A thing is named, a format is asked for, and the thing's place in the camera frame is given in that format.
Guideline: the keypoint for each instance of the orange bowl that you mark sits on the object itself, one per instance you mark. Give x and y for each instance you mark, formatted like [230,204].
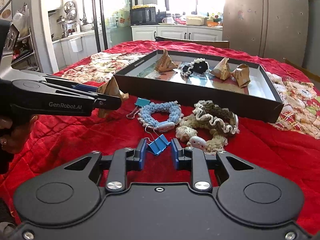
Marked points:
[213,24]

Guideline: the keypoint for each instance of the yellow cloth cover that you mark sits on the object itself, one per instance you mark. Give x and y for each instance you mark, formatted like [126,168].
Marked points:
[142,6]

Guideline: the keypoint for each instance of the wall poster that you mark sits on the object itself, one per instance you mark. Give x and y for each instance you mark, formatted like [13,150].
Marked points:
[5,7]

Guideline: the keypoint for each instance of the red cloth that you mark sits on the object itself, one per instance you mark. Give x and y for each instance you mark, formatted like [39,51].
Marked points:
[180,21]

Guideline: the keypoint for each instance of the steel double-door refrigerator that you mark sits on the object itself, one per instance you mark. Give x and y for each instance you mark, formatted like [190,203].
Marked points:
[275,17]

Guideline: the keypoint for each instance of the mint green refrigerator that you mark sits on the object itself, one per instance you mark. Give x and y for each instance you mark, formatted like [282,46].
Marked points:
[120,27]

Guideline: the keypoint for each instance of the brown triangular snack packet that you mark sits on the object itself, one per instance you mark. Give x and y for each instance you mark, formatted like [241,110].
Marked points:
[110,90]
[241,76]
[221,70]
[165,62]

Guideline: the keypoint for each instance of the dark wooden chair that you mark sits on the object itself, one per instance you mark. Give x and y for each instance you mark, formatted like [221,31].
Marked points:
[195,42]
[293,63]

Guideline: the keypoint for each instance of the white counter cabinet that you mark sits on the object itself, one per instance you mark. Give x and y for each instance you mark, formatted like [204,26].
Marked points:
[170,32]

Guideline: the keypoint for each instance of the black framed glass door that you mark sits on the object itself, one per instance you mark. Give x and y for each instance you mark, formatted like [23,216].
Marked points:
[102,17]

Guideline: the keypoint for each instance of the black white-edged scrunchie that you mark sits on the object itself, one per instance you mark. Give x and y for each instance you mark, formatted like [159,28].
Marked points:
[186,70]

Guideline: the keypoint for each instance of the grey kitchen counter cabinet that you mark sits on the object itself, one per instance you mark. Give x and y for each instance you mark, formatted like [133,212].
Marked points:
[87,45]

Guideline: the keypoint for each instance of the black microwave oven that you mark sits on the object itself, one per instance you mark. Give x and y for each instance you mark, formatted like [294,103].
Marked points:
[141,16]

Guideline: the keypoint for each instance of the red printed blanket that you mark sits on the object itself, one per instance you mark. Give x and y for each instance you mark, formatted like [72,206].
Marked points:
[250,155]

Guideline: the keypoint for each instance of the olive white-edged scrunchie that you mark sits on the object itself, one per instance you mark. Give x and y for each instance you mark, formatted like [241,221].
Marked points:
[215,115]

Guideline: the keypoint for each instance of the light blue knitted scrunchie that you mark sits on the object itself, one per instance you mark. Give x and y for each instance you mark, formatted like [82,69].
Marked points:
[147,112]

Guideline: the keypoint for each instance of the black box tray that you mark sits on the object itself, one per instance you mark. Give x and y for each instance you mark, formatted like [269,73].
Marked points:
[200,100]

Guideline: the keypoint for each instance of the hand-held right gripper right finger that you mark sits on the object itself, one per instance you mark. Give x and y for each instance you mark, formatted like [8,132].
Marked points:
[176,155]

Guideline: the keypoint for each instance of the person's left hand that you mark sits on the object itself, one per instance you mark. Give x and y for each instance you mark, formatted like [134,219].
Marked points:
[15,140]

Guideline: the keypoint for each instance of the row of condiment bottles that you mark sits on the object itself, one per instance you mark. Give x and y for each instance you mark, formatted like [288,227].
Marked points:
[70,28]

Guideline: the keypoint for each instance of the pink figure fridge magnet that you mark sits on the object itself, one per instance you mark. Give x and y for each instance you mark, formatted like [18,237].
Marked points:
[241,15]

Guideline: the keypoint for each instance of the white flower bunch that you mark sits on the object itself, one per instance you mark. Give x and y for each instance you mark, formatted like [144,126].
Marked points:
[216,17]

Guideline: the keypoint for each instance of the cream knitted scrunchie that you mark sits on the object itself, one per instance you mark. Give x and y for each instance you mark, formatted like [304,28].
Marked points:
[185,130]

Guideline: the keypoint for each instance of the white plastic bag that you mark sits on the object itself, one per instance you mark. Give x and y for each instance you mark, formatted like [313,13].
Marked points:
[20,21]

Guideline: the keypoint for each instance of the white hanging bin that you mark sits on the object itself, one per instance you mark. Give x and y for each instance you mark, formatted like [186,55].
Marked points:
[75,45]

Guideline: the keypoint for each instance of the blue binder clip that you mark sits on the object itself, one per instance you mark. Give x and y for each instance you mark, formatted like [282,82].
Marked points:
[156,146]

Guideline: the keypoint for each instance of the teal binder clip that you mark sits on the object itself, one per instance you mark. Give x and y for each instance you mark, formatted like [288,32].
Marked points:
[142,102]

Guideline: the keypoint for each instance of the cream plastic container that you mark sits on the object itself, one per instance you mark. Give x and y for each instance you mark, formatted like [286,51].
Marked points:
[196,20]

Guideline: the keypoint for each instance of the hanging metal bowls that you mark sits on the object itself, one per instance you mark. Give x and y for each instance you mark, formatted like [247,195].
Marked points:
[70,10]

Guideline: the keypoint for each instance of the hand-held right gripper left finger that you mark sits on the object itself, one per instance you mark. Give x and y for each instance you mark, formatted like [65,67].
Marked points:
[142,155]

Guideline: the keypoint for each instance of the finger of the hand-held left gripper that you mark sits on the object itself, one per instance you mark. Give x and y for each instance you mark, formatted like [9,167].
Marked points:
[83,88]
[110,103]

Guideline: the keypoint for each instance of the white mug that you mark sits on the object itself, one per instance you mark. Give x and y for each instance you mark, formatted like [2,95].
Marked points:
[168,20]

